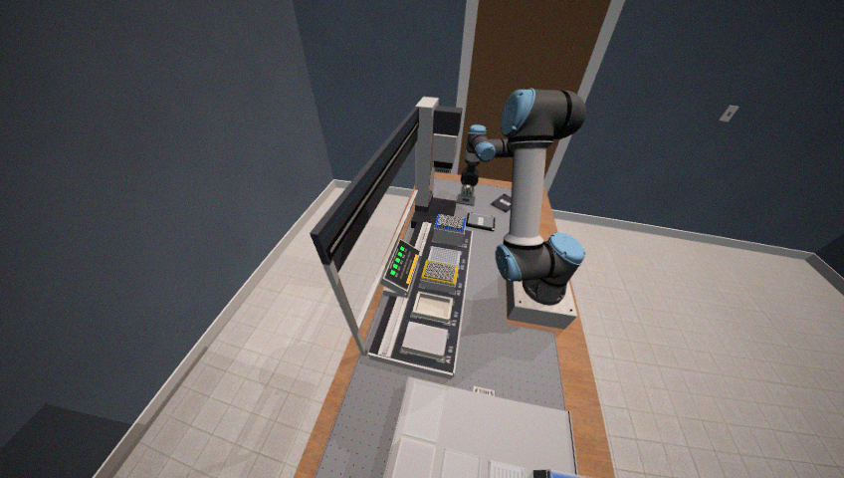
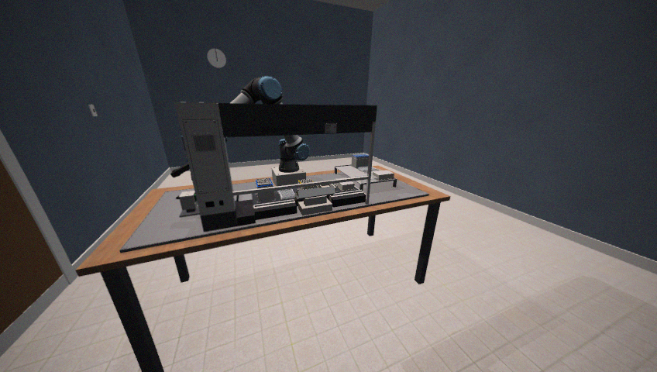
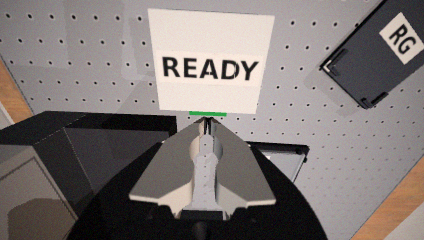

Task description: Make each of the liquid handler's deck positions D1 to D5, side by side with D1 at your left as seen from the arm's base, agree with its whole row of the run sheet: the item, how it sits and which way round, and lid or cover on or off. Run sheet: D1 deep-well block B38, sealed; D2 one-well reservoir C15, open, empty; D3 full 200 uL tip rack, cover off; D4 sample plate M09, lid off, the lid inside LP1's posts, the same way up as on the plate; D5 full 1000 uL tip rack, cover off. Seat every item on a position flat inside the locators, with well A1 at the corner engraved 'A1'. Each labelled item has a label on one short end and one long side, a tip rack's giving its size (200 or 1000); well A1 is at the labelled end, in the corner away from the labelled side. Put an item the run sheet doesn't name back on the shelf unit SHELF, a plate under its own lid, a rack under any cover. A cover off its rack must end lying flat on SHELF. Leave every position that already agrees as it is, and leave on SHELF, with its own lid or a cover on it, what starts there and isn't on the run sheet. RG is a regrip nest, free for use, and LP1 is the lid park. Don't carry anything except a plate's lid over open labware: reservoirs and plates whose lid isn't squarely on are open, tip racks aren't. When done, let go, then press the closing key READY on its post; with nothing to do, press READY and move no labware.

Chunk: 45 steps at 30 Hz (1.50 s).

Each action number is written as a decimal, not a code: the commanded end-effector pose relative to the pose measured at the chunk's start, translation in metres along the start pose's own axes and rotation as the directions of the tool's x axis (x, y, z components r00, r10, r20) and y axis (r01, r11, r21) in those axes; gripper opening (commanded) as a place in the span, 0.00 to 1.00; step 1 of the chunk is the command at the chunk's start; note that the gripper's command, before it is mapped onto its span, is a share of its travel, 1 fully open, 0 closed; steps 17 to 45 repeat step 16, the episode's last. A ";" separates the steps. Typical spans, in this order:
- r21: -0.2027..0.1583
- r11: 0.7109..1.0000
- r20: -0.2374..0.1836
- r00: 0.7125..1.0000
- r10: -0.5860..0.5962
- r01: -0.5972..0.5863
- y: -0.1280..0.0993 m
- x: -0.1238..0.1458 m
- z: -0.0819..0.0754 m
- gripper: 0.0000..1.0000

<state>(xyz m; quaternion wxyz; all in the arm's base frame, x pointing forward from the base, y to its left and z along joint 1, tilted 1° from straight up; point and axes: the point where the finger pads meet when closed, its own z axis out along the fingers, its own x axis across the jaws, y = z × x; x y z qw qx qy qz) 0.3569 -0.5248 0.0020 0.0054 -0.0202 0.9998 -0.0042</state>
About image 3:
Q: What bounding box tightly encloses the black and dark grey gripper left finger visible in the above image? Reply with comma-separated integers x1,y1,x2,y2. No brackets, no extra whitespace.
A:
66,116,208,240

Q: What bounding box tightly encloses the grey rectangular panel with label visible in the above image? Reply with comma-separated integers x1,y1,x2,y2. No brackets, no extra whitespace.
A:
260,150,306,182

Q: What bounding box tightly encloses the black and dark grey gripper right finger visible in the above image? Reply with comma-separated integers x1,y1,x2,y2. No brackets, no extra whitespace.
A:
208,117,328,240

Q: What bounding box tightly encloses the dark grey regrip nest plate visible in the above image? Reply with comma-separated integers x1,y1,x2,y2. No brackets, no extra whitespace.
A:
319,0,424,110

